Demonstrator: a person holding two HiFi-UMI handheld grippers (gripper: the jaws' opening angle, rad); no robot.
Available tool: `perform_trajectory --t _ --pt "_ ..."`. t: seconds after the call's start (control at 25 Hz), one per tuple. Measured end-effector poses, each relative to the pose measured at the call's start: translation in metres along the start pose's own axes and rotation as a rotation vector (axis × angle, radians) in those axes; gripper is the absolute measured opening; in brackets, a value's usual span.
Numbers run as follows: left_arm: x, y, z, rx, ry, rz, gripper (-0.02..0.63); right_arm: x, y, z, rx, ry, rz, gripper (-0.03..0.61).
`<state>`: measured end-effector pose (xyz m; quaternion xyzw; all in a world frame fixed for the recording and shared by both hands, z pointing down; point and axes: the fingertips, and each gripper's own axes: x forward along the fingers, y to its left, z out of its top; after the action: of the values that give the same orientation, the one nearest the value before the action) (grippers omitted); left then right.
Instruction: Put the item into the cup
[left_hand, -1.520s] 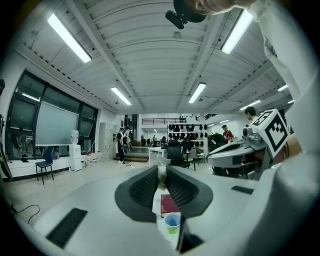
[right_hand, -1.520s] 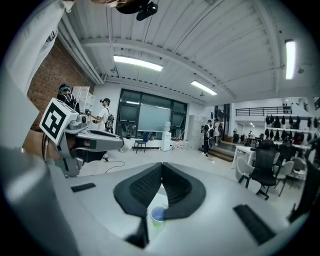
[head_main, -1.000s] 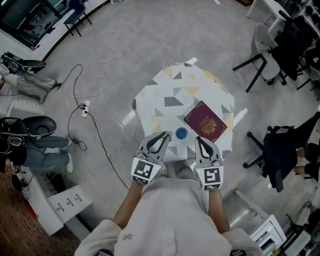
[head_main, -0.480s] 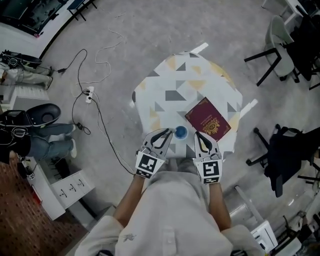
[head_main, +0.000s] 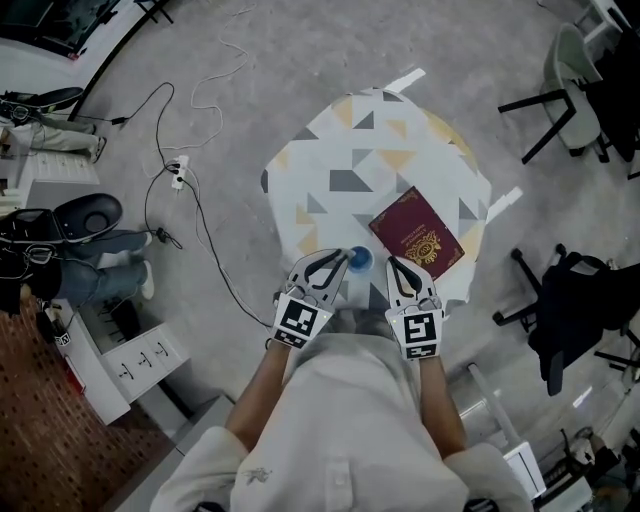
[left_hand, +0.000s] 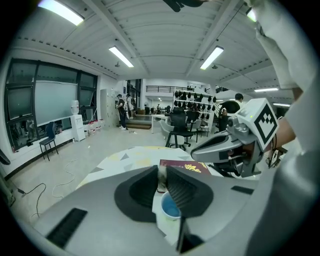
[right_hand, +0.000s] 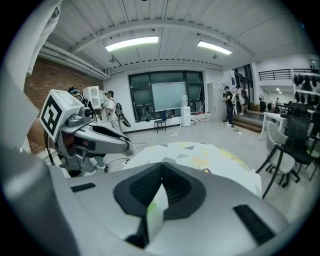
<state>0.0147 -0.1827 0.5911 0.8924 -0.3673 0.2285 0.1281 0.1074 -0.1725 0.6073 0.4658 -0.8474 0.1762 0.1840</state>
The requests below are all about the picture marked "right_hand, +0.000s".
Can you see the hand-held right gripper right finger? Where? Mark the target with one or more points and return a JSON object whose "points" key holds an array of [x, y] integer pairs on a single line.
{"points": [[212, 225]]}

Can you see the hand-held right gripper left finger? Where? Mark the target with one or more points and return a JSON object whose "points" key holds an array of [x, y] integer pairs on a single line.
{"points": [[105, 212]]}

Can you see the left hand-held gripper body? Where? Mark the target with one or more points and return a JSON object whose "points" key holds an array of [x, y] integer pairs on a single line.
{"points": [[51, 115]]}

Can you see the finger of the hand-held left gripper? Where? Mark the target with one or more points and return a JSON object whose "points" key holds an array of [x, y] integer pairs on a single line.
{"points": [[107, 145], [107, 132]]}

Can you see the white and green object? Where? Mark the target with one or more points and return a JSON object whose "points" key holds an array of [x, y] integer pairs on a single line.
{"points": [[156, 212]]}

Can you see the person's left forearm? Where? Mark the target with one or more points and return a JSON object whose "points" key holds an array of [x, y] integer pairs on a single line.
{"points": [[37, 135]]}

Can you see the black oval back shell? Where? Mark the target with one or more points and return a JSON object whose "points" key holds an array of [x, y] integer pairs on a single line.
{"points": [[125, 120]]}

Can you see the white shelf unit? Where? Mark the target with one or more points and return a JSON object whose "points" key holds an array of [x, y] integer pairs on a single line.
{"points": [[93, 97]]}

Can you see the white low counter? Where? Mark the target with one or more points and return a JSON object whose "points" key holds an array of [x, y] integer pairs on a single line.
{"points": [[145, 126]]}

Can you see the black-framed window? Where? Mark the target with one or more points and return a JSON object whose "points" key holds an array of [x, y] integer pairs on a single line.
{"points": [[140, 95]]}

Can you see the blue chair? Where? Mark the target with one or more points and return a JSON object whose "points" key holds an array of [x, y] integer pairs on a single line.
{"points": [[161, 120]]}

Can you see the white ceiling pipes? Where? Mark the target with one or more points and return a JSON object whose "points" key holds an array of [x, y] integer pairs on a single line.
{"points": [[75, 61]]}

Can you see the frosted glass board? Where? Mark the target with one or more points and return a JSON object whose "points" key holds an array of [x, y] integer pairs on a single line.
{"points": [[168, 96]]}

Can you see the white triangle-patterned tablecloth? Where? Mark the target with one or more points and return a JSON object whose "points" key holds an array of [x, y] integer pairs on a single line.
{"points": [[200, 155]]}

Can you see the white water dispenser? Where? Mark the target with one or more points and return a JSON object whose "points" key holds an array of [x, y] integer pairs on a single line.
{"points": [[185, 116]]}

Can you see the person's white shirt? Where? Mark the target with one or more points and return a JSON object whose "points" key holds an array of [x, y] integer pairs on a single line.
{"points": [[30, 37]]}

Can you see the long ceiling light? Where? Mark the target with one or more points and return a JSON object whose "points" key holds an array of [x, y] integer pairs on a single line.
{"points": [[213, 47], [132, 43]]}

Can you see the row of clear water jugs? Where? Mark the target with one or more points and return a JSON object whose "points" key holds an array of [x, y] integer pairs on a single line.
{"points": [[201, 117]]}

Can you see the grey chair with black legs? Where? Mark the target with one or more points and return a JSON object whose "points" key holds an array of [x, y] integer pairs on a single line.
{"points": [[277, 145]]}

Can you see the dark raised step platform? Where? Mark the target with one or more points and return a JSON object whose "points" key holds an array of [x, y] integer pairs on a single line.
{"points": [[247, 122]]}

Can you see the grey lockers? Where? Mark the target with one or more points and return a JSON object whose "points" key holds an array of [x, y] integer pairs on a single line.
{"points": [[216, 100]]}

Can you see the white desk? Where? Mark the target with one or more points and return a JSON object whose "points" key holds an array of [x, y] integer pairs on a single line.
{"points": [[275, 116]]}

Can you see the standing fan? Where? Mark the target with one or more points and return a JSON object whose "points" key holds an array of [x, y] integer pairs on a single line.
{"points": [[261, 97]]}

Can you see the black balcony railing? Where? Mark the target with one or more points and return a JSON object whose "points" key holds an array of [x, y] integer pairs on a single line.
{"points": [[275, 75]]}

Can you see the white shelf of black helmets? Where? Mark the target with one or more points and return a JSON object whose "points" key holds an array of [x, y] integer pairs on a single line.
{"points": [[305, 85]]}

